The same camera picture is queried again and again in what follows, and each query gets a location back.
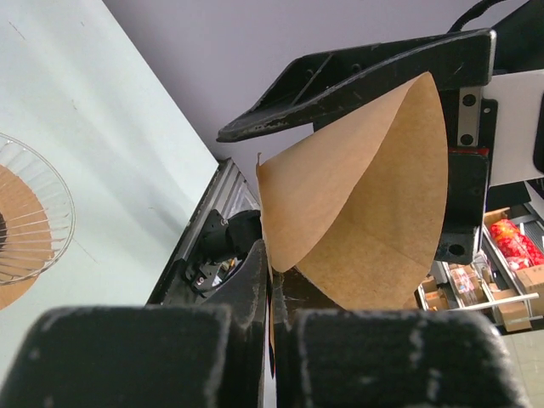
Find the background storage shelf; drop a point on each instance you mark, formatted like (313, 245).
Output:
(504, 282)

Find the clear glass dripper cone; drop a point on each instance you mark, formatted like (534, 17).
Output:
(38, 215)

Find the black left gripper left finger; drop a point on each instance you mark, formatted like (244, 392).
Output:
(207, 355)

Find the aluminium frame rail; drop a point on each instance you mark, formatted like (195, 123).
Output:
(218, 238)

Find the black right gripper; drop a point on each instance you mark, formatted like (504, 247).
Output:
(330, 84)

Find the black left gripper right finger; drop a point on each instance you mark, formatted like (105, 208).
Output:
(328, 357)

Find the brown paper coffee filter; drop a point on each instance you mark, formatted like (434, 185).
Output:
(358, 206)

